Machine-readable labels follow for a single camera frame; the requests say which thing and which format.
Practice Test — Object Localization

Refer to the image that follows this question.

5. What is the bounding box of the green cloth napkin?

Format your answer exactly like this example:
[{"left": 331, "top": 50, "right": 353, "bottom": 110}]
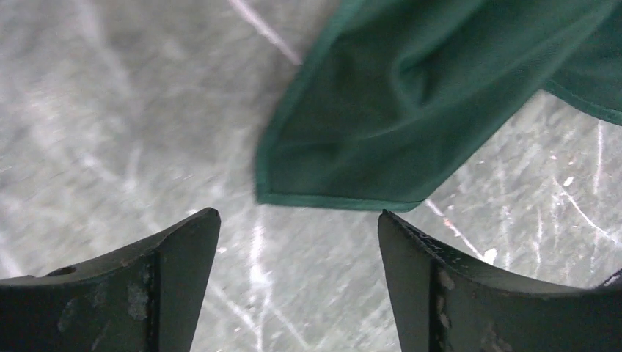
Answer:
[{"left": 255, "top": 1, "right": 621, "bottom": 212}]

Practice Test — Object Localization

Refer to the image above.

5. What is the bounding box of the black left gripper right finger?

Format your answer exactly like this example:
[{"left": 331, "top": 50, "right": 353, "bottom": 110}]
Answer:
[{"left": 378, "top": 211, "right": 621, "bottom": 352}]

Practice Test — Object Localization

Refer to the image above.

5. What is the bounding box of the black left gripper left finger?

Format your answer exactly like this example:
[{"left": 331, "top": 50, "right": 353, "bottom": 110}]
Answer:
[{"left": 1, "top": 208, "right": 221, "bottom": 351}]

